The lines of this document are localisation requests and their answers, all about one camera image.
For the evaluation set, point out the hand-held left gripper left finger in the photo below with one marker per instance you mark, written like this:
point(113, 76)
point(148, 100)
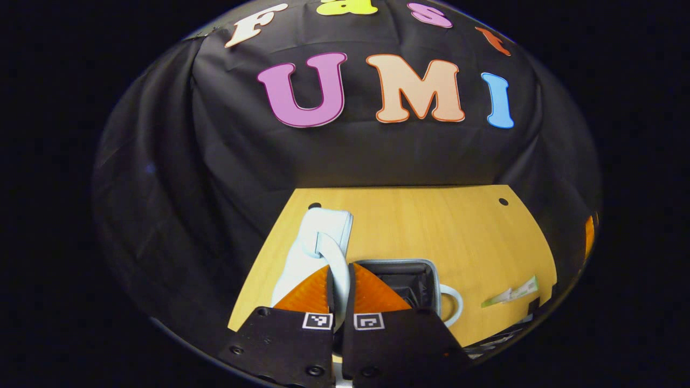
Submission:
point(280, 339)

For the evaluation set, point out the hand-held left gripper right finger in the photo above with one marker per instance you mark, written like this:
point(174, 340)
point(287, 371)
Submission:
point(399, 339)

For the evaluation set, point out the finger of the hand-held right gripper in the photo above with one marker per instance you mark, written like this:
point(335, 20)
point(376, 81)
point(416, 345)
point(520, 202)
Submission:
point(590, 237)

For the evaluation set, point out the white skin care packet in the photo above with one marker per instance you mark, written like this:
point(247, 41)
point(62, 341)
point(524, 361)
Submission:
point(490, 345)

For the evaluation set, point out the white tube with green cap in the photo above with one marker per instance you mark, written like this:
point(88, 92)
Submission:
point(512, 293)

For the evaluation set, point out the black backdrop cloth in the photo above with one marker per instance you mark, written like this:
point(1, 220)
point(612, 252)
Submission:
point(215, 161)

